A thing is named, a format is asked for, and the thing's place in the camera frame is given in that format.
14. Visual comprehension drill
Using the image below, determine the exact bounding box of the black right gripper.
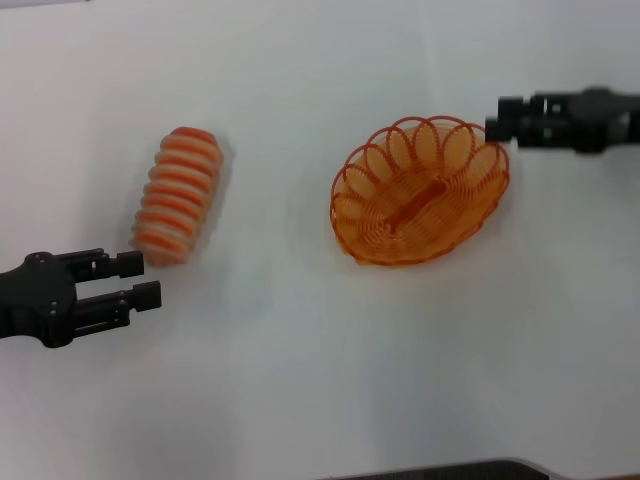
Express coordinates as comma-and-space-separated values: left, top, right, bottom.
485, 87, 640, 154

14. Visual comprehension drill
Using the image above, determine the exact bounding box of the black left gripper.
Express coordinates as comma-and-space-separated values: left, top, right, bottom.
0, 248, 163, 350

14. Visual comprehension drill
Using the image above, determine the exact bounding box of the orange striped bread loaf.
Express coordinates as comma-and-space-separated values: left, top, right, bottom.
130, 125, 224, 269

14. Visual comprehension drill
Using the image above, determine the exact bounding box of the orange woven plastic basket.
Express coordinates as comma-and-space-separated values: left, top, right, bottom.
328, 115, 512, 269

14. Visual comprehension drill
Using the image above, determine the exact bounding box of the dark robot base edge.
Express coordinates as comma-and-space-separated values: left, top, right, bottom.
319, 458, 566, 480

